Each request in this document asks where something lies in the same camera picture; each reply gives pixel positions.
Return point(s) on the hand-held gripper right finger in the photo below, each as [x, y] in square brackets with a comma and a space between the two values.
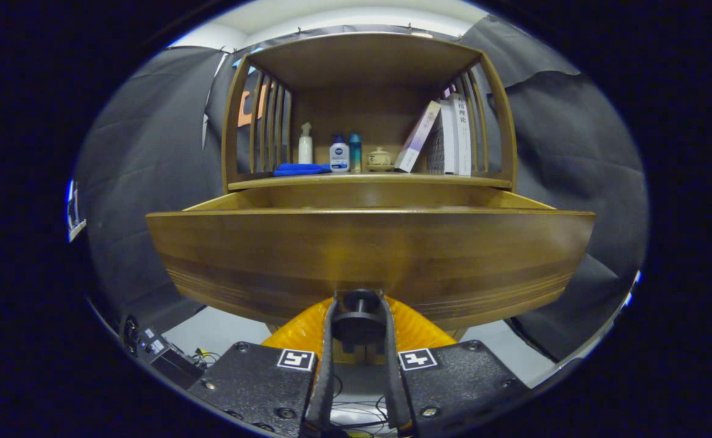
[392, 389]

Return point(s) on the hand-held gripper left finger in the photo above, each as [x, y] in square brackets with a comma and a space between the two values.
[322, 389]

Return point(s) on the black drawer knob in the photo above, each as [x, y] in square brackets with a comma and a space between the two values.
[359, 322]

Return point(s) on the wooden drawer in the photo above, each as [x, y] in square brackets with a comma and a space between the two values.
[362, 249]

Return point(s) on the wooden countertop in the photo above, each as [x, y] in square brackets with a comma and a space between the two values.
[362, 180]

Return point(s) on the wooden cabinet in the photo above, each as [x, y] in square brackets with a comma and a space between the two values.
[362, 61]

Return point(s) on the black electronic box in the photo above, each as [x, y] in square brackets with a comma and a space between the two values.
[167, 359]

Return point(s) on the blue folded cloth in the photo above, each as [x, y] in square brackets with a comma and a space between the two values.
[301, 170]

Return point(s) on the beige lidded tea cup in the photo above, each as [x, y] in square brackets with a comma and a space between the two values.
[379, 159]

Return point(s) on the white blue lotion bottle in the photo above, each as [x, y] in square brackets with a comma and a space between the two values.
[339, 155]

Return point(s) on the teal bottle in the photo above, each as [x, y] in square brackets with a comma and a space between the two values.
[355, 152]

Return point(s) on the white pump bottle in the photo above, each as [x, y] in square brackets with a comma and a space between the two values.
[305, 146]

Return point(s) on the grey patterned book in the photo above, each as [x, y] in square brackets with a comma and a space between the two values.
[438, 143]

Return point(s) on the purple leaning book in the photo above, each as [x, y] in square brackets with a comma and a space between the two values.
[417, 140]

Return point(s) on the white book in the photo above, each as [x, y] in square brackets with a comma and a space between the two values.
[462, 137]

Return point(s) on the bright monitor screen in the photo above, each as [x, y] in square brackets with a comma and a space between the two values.
[75, 210]

